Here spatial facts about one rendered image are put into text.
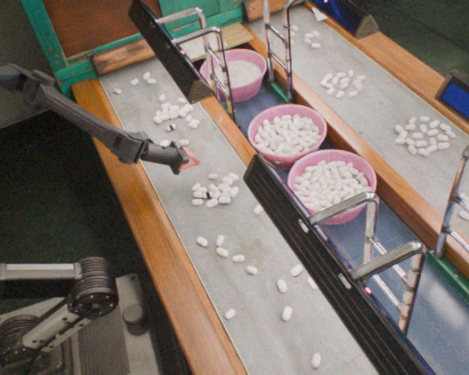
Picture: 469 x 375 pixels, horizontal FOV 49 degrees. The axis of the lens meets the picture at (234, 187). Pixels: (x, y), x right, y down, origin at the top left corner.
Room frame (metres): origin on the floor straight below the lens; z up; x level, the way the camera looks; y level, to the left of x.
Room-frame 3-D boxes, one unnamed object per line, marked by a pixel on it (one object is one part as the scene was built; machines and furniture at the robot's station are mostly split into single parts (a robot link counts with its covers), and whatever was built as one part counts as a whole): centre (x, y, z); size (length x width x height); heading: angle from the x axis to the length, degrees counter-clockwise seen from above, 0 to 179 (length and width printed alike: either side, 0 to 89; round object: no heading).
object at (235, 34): (1.97, -0.02, 0.77); 0.33 x 0.15 x 0.01; 107
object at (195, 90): (1.51, 0.13, 1.08); 0.62 x 0.08 x 0.07; 17
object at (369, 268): (0.61, -0.23, 0.90); 0.20 x 0.19 x 0.45; 17
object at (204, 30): (1.53, 0.06, 0.90); 0.20 x 0.19 x 0.45; 17
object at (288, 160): (1.34, -0.21, 0.72); 0.27 x 0.27 x 0.10
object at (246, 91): (1.76, -0.08, 0.72); 0.27 x 0.27 x 0.10
